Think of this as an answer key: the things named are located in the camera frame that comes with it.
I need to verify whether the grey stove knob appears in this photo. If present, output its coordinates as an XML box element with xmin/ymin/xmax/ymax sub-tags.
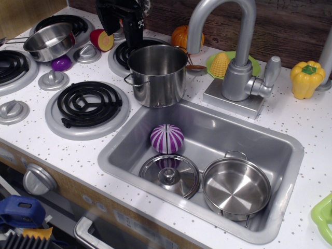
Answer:
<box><xmin>73</xmin><ymin>44</ymin><xmax>101</xmax><ymax>64</ymax></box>
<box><xmin>1</xmin><ymin>100</ymin><xmax>30</xmax><ymax>125</ymax></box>
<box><xmin>38</xmin><ymin>70</ymin><xmax>70</xmax><ymax>91</ymax></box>

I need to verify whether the grey toy sink basin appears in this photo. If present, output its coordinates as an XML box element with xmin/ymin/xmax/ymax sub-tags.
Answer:
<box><xmin>98</xmin><ymin>101</ymin><xmax>304</xmax><ymax>244</ymax></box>

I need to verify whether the yellow corn toy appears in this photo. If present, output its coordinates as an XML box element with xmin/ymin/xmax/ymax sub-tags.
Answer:
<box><xmin>210</xmin><ymin>52</ymin><xmax>230</xmax><ymax>78</ymax></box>

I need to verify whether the tall steel stock pot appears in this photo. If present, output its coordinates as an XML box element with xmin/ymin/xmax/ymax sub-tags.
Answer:
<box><xmin>124</xmin><ymin>45</ymin><xmax>188</xmax><ymax>108</ymax></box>

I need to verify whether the yellow bell pepper toy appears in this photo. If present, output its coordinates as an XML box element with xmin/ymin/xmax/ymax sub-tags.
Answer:
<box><xmin>290</xmin><ymin>61</ymin><xmax>325</xmax><ymax>100</ymax></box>

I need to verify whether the small steel saucepan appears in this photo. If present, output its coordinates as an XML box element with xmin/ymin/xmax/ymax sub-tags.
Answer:
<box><xmin>1</xmin><ymin>22</ymin><xmax>76</xmax><ymax>62</ymax></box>

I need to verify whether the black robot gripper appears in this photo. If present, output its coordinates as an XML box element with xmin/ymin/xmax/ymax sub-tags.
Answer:
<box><xmin>95</xmin><ymin>1</ymin><xmax>151</xmax><ymax>48</ymax></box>

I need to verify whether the front left black burner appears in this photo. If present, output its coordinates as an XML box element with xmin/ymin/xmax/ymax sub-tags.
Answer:
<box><xmin>1</xmin><ymin>50</ymin><xmax>39</xmax><ymax>96</ymax></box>

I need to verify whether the grey oven door handle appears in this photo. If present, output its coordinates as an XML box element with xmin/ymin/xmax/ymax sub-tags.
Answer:
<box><xmin>73</xmin><ymin>216</ymin><xmax>146</xmax><ymax>249</ymax></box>

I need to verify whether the grey stove knob centre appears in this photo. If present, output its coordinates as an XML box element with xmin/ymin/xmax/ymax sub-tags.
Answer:
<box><xmin>73</xmin><ymin>44</ymin><xmax>101</xmax><ymax>64</ymax></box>

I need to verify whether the back left black burner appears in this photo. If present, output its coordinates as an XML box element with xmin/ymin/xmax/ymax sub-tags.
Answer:
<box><xmin>30</xmin><ymin>14</ymin><xmax>94</xmax><ymax>43</ymax></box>

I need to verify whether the orange pumpkin toy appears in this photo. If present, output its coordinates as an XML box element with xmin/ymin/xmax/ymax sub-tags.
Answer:
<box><xmin>171</xmin><ymin>25</ymin><xmax>205</xmax><ymax>49</ymax></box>

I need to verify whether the steel pot lid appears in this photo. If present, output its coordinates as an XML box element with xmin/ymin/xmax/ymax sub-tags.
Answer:
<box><xmin>139</xmin><ymin>154</ymin><xmax>200</xmax><ymax>199</ymax></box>

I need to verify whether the brown spoon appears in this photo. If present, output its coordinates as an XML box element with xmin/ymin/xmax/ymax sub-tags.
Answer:
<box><xmin>186</xmin><ymin>53</ymin><xmax>206</xmax><ymax>71</ymax></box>

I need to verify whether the grey toy faucet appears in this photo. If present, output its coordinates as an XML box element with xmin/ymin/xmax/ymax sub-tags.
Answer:
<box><xmin>203</xmin><ymin>0</ymin><xmax>281</xmax><ymax>119</ymax></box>

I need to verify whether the grey stove knob front left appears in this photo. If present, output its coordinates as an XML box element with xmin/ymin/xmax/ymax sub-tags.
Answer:
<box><xmin>1</xmin><ymin>100</ymin><xmax>30</xmax><ymax>125</ymax></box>

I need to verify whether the blue clamp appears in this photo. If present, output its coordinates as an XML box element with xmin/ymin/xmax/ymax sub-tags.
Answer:
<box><xmin>1</xmin><ymin>195</ymin><xmax>50</xmax><ymax>233</ymax></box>

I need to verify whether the light green container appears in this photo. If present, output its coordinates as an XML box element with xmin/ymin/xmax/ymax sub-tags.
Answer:
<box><xmin>311</xmin><ymin>193</ymin><xmax>331</xmax><ymax>245</ymax></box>

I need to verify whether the back right black burner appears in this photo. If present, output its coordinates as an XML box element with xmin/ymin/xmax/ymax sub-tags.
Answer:
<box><xmin>107</xmin><ymin>37</ymin><xmax>169</xmax><ymax>78</ymax></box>

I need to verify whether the red yellow fruit half toy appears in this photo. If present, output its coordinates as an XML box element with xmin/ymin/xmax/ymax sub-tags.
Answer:
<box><xmin>90</xmin><ymin>29</ymin><xmax>115</xmax><ymax>52</ymax></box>

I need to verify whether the purple white striped onion toy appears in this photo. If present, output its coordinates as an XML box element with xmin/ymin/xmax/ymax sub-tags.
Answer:
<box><xmin>150</xmin><ymin>124</ymin><xmax>184</xmax><ymax>154</ymax></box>

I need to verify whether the black burner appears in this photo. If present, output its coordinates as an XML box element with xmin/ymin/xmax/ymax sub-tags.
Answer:
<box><xmin>1</xmin><ymin>50</ymin><xmax>39</xmax><ymax>96</ymax></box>
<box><xmin>107</xmin><ymin>37</ymin><xmax>169</xmax><ymax>78</ymax></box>
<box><xmin>45</xmin><ymin>81</ymin><xmax>130</xmax><ymax>141</ymax></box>
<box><xmin>30</xmin><ymin>14</ymin><xmax>94</xmax><ymax>43</ymax></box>

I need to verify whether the grey oven knob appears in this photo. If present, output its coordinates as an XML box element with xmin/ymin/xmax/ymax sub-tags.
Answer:
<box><xmin>23</xmin><ymin>163</ymin><xmax>58</xmax><ymax>196</ymax></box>

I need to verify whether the front right black burner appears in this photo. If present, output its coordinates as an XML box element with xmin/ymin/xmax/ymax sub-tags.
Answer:
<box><xmin>45</xmin><ymin>81</ymin><xmax>130</xmax><ymax>141</ymax></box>

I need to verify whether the purple eggplant toy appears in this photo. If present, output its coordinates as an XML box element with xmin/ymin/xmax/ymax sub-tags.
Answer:
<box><xmin>51</xmin><ymin>55</ymin><xmax>72</xmax><ymax>72</ymax></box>

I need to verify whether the shallow steel pan in sink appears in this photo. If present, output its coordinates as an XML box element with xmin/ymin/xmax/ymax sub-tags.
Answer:
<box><xmin>201</xmin><ymin>150</ymin><xmax>272</xmax><ymax>227</ymax></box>

